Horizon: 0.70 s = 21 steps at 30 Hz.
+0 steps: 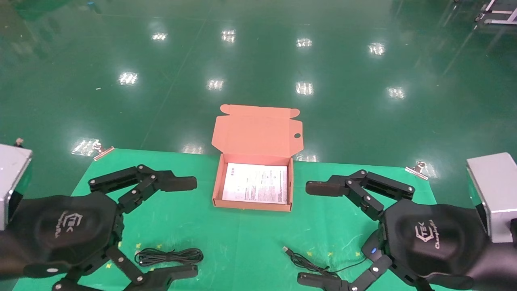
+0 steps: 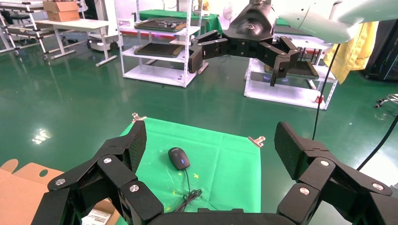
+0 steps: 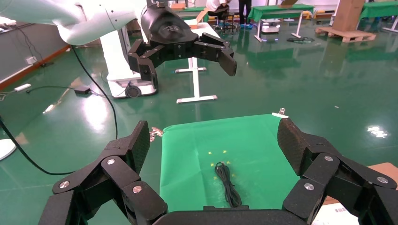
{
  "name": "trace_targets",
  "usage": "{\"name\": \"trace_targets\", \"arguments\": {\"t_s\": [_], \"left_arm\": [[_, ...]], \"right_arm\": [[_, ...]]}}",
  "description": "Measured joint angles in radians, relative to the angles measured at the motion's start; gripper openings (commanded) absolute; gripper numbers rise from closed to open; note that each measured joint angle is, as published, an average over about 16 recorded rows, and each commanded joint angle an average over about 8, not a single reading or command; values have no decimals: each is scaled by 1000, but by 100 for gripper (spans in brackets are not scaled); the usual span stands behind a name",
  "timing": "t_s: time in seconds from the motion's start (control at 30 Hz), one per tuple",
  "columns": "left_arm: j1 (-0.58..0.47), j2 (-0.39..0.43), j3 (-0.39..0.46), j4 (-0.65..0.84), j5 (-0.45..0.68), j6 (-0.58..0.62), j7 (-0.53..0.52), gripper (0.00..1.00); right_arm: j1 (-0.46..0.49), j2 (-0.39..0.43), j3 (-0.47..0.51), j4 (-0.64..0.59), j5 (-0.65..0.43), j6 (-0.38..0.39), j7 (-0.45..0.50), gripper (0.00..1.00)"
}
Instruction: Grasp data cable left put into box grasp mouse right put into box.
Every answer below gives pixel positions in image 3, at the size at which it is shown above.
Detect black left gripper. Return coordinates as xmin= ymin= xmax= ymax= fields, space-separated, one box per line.
xmin=127 ymin=4 xmax=237 ymax=90

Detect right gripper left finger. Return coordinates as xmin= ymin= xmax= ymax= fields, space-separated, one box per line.
xmin=38 ymin=120 xmax=168 ymax=225

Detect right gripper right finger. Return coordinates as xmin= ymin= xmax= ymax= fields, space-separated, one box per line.
xmin=277 ymin=118 xmax=398 ymax=225

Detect black data cable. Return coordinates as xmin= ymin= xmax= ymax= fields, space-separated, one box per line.
xmin=214 ymin=162 xmax=243 ymax=209

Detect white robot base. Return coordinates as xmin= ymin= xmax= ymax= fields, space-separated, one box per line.
xmin=100 ymin=26 xmax=158 ymax=99

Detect brown cardboard box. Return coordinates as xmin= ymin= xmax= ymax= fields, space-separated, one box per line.
xmin=312 ymin=162 xmax=398 ymax=225

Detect white leg table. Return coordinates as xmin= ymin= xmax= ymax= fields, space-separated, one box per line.
xmin=176 ymin=22 xmax=222 ymax=105

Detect black stool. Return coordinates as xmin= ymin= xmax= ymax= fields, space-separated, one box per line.
xmin=214 ymin=12 xmax=241 ymax=34

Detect seated person white shirt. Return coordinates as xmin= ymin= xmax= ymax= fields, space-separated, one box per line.
xmin=205 ymin=0 xmax=232 ymax=17

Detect standing person dark trousers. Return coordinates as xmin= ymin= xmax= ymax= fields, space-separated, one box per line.
xmin=237 ymin=0 xmax=254 ymax=29

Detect metal cloth clip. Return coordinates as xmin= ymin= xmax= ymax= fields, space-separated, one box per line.
xmin=271 ymin=107 xmax=290 ymax=119
xmin=149 ymin=127 xmax=164 ymax=143

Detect green table cloth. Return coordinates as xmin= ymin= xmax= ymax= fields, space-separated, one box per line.
xmin=159 ymin=114 xmax=301 ymax=212

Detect white mobile floor robot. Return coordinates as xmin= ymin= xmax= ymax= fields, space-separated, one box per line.
xmin=260 ymin=18 xmax=281 ymax=34

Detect white round floor disc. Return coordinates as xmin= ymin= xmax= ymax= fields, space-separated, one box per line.
xmin=0 ymin=138 xmax=17 ymax=161

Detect black power adapter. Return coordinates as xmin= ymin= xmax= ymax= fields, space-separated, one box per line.
xmin=74 ymin=86 xmax=92 ymax=96

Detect green covered table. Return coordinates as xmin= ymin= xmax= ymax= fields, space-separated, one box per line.
xmin=360 ymin=0 xmax=398 ymax=33
xmin=247 ymin=3 xmax=315 ymax=43

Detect wooden pallet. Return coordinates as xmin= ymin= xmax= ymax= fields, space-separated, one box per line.
xmin=314 ymin=26 xmax=377 ymax=44

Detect tall cardboard carton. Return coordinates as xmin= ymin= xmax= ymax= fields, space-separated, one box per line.
xmin=332 ymin=0 xmax=366 ymax=32

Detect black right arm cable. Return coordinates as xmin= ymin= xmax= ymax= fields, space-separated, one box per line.
xmin=0 ymin=117 xmax=76 ymax=176

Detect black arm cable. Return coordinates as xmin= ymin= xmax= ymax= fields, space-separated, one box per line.
xmin=70 ymin=45 xmax=119 ymax=140
xmin=0 ymin=117 xmax=76 ymax=176

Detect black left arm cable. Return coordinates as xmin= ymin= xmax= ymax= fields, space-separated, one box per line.
xmin=70 ymin=45 xmax=119 ymax=140

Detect black floor cable coil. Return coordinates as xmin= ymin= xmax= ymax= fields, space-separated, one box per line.
xmin=286 ymin=37 xmax=315 ymax=44

